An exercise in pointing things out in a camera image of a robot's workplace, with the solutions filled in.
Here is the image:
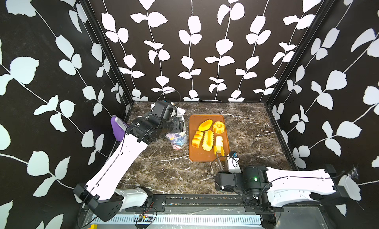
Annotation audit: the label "yellow handled metal tongs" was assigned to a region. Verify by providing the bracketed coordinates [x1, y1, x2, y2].
[214, 145, 228, 172]

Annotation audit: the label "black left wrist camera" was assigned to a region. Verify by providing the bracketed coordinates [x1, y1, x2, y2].
[152, 100, 178, 120]

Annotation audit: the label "pale glazed bread loaf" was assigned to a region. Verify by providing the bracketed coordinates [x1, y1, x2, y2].
[214, 136, 225, 156]

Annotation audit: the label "black front mounting rail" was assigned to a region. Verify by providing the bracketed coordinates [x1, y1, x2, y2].
[125, 194, 285, 214]

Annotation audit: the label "ring shaped bundt bread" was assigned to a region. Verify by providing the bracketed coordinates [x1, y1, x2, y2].
[212, 121, 226, 134]

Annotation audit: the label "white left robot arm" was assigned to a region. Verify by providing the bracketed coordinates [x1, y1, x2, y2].
[74, 113, 185, 222]

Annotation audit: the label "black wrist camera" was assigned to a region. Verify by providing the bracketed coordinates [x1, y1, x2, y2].
[228, 152, 242, 174]
[152, 100, 178, 120]

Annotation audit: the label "purple plastic box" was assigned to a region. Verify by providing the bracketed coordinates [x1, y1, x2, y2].
[111, 115, 128, 142]

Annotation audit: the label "segmented pull-apart bread roll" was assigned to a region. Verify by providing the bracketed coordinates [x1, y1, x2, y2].
[191, 130, 204, 148]

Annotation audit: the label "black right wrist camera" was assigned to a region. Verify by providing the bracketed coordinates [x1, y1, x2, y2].
[228, 152, 242, 174]

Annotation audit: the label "brown plastic tray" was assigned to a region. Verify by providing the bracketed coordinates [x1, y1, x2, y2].
[189, 115, 231, 162]

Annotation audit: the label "small electronics circuit board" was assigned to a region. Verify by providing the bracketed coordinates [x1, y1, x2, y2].
[134, 214, 155, 225]

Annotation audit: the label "long ridged yellow bread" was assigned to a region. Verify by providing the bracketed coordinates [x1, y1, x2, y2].
[202, 130, 214, 152]

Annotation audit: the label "white slotted cable duct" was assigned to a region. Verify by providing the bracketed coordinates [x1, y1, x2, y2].
[92, 214, 262, 227]

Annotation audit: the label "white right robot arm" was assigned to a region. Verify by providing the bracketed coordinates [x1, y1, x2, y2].
[214, 164, 350, 211]

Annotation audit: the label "oval yellow bread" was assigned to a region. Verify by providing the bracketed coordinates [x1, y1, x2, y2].
[198, 120, 213, 131]

